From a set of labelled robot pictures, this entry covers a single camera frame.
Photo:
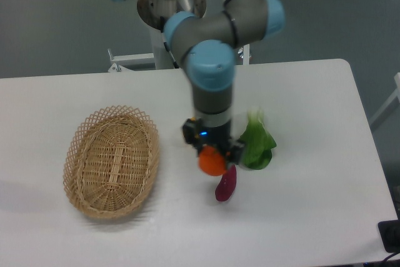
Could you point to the purple sweet potato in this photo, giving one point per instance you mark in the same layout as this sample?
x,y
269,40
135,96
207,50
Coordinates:
x,y
227,185

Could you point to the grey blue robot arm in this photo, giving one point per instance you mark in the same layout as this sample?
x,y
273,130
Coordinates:
x,y
204,48

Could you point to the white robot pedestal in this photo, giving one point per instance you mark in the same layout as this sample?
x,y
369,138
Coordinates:
x,y
156,51

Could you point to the white mounting bracket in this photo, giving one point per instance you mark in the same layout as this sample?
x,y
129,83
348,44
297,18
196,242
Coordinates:
x,y
244,55
132,62

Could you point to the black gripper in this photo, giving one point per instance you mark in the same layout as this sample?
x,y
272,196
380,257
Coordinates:
x,y
196,134

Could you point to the white right mounting bracket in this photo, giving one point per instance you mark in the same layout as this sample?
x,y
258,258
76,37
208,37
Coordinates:
x,y
244,55

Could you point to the woven wicker basket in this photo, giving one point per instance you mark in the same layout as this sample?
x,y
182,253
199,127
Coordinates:
x,y
112,162

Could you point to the white frame at right edge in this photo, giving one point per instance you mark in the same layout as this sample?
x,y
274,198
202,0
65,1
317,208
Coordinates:
x,y
387,107

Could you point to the orange fruit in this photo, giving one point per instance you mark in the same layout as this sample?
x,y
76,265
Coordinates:
x,y
211,161

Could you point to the green bok choy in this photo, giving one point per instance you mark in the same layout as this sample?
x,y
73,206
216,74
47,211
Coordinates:
x,y
259,142

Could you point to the white left mounting bracket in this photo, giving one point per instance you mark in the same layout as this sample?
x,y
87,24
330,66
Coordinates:
x,y
132,62

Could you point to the black device at table corner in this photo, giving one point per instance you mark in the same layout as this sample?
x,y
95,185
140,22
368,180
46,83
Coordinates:
x,y
389,232

